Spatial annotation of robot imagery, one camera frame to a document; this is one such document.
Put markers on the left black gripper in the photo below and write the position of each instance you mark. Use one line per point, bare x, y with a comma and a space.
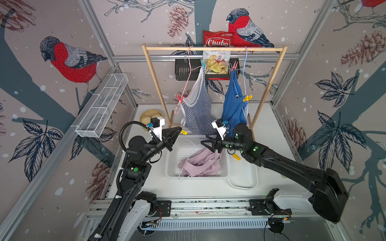
167, 136

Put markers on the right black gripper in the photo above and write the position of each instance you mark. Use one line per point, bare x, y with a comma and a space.
215, 145

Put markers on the pink tank top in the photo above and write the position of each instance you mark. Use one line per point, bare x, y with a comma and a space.
204, 163

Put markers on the white wire hanger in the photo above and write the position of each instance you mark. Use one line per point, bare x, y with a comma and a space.
223, 173

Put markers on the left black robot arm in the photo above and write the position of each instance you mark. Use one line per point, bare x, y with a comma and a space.
131, 205

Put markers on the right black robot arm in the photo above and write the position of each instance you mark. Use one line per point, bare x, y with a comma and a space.
329, 196

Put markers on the striped tank top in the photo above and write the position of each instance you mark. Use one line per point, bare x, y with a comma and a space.
197, 108

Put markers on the blue tank top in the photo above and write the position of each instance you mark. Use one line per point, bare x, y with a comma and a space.
234, 108

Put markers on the white perforated basket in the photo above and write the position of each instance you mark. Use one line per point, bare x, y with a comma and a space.
181, 150

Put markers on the yellow steamer with buns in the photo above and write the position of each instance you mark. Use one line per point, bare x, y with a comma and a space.
146, 116

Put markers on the white plastic tray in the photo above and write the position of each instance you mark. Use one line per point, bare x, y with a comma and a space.
243, 175

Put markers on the red clothespin on striped top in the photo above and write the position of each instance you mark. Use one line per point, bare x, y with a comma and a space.
180, 98

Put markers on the yellow clothespin on blue top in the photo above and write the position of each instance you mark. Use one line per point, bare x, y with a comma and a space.
247, 98

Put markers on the red clothespin on blue top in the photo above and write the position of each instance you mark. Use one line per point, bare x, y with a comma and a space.
235, 66

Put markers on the red chips bag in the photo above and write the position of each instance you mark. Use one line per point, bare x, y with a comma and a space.
217, 61

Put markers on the wooden clothes rack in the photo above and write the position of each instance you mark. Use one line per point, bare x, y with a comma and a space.
251, 121

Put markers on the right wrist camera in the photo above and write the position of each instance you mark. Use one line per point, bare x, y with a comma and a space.
221, 126

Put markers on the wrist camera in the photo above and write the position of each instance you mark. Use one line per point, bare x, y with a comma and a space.
156, 125
221, 126

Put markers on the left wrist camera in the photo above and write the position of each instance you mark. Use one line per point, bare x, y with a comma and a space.
156, 125

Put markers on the pink wire hanger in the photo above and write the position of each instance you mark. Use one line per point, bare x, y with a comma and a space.
179, 106

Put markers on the black wall basket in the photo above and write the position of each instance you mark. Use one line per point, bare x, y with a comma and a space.
182, 71

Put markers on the white wire mesh shelf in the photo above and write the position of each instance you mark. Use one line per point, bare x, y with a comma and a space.
97, 116

